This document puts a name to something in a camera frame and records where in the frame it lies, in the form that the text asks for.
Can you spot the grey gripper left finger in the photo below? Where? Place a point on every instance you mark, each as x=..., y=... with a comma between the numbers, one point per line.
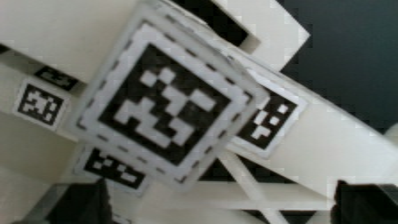
x=74, y=204

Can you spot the white H-shaped chair back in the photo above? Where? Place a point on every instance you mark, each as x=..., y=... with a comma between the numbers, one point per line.
x=303, y=144

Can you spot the white tagged cube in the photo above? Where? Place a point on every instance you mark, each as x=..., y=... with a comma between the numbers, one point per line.
x=40, y=103
x=170, y=97

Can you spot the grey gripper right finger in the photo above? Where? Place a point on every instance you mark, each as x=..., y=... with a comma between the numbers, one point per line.
x=366, y=204

